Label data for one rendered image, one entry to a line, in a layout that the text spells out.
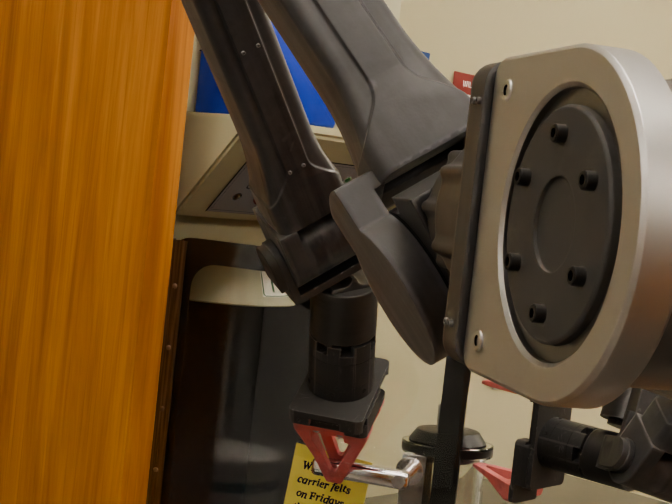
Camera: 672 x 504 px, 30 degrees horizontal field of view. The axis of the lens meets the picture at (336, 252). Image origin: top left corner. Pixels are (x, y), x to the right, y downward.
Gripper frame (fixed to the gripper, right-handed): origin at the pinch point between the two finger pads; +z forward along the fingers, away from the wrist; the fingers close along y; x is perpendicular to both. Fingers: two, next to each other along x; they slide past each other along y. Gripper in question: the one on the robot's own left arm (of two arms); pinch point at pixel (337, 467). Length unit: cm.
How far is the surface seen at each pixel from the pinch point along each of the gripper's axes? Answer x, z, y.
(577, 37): 6, 7, -153
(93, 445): -22.0, -0.4, 4.3
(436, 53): -15, 0, -116
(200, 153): -17.9, -22.9, -13.2
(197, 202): -18.3, -17.7, -13.1
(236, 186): -15.1, -18.9, -15.3
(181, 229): -20.8, -13.5, -14.8
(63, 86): -32.3, -27.3, -14.3
